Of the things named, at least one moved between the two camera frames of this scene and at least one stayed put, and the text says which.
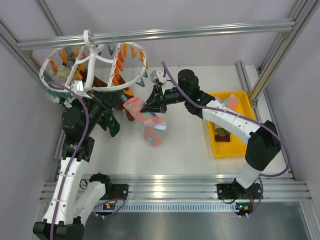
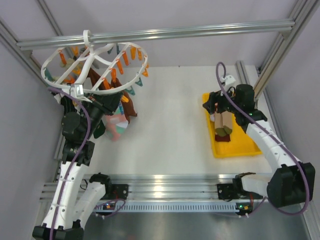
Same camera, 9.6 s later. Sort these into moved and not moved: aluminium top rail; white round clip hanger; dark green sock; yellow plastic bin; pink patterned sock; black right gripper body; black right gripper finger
Moved: black right gripper finger; black right gripper body; dark green sock; pink patterned sock
Not moved: white round clip hanger; aluminium top rail; yellow plastic bin
